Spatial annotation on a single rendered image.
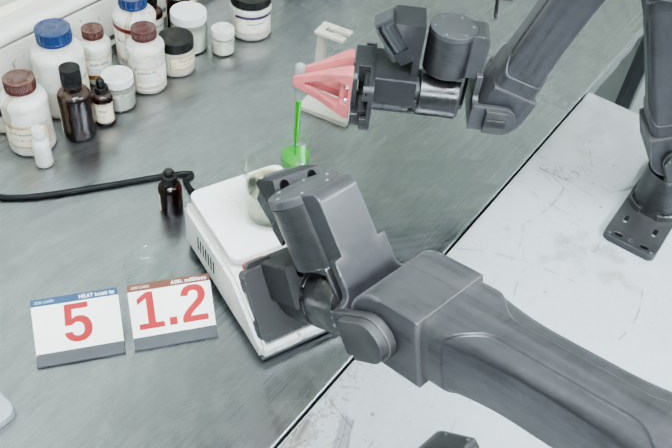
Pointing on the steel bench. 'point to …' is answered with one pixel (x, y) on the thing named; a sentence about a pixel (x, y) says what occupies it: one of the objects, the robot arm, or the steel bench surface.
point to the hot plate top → (232, 221)
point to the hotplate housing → (224, 280)
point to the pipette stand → (320, 60)
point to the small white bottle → (41, 147)
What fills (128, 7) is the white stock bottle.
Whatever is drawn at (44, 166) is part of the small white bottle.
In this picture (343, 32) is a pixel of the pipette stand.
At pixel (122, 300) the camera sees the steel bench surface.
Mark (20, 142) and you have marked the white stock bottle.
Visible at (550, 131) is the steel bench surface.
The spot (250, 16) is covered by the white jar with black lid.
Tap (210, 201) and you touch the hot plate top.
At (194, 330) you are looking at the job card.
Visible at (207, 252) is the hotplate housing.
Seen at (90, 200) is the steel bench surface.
